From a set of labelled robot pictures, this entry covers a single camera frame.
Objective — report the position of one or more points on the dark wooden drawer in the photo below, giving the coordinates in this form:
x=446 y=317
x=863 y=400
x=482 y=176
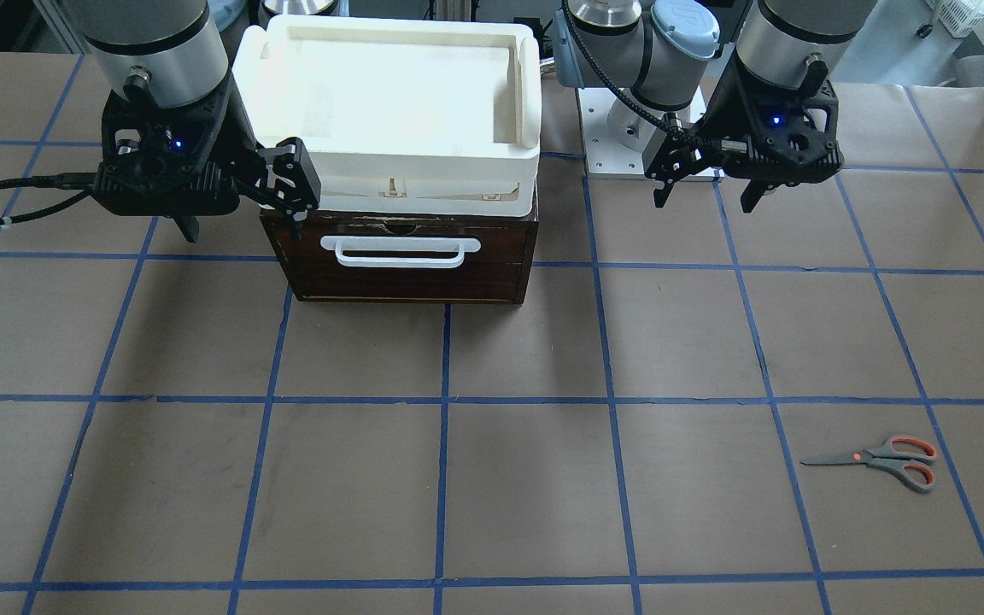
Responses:
x=402 y=256

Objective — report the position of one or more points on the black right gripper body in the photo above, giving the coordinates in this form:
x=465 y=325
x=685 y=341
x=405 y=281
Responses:
x=234 y=128

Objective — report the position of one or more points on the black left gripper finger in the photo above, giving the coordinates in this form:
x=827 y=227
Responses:
x=752 y=195
x=670 y=156

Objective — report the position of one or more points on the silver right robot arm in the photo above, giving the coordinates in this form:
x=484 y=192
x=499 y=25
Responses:
x=161 y=54

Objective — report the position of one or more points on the dark wooden drawer cabinet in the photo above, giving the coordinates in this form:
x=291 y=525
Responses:
x=402 y=256

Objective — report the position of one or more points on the white foam tray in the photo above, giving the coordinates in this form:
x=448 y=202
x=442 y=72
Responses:
x=401 y=116

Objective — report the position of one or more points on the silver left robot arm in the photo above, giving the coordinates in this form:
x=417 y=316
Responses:
x=651 y=55

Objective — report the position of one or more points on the grey orange scissors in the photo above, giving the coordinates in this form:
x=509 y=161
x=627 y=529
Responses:
x=907 y=458

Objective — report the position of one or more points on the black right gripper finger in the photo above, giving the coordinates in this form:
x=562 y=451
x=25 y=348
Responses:
x=288 y=183
x=188 y=226

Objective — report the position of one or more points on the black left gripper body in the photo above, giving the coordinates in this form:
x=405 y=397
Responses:
x=724 y=109

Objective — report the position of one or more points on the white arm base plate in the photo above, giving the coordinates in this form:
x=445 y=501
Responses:
x=614 y=138

